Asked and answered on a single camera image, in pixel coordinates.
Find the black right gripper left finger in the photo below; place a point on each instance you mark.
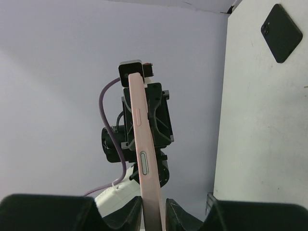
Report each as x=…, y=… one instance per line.
x=35, y=212

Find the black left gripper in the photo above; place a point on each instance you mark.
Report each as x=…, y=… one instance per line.
x=159, y=121

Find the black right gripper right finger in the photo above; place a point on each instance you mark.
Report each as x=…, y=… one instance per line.
x=238, y=216

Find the black phone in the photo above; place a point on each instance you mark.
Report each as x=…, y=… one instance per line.
x=281, y=33

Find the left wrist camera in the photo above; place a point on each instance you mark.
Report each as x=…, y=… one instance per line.
x=134, y=66

